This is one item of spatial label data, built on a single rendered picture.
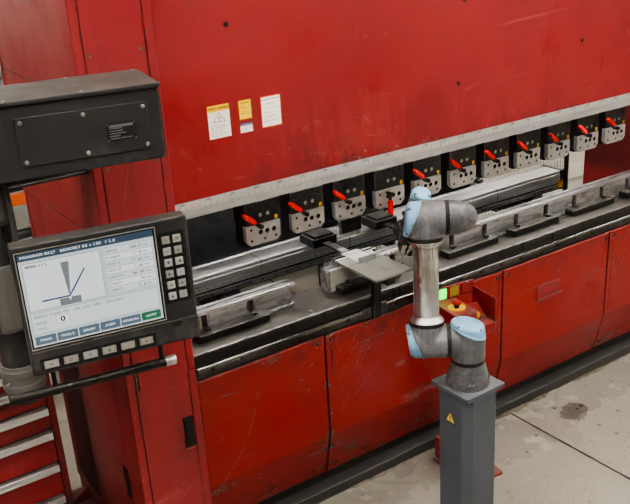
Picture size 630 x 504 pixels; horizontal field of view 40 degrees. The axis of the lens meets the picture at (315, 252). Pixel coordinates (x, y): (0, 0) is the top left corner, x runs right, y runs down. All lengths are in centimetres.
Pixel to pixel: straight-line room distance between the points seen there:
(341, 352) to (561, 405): 138
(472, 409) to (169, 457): 106
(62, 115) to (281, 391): 160
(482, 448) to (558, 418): 126
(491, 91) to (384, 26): 66
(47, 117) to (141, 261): 44
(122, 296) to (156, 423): 81
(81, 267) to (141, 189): 53
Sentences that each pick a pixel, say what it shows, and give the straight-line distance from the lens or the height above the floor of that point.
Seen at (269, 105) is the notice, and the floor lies 168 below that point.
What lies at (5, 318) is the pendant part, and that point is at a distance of 241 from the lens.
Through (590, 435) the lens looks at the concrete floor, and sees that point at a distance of 425.
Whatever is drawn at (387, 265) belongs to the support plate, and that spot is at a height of 100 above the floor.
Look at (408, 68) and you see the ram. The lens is 348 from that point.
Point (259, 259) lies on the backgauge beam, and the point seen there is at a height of 98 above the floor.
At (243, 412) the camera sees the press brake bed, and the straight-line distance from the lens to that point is 333.
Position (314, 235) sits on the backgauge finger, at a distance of 366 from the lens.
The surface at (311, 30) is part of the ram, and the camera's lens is 318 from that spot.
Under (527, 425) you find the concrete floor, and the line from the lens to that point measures 428.
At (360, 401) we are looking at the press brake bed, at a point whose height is 41.
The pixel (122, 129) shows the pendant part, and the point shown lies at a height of 184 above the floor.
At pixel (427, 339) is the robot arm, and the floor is 97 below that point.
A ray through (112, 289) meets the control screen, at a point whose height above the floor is 144.
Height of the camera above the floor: 233
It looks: 22 degrees down
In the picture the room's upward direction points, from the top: 4 degrees counter-clockwise
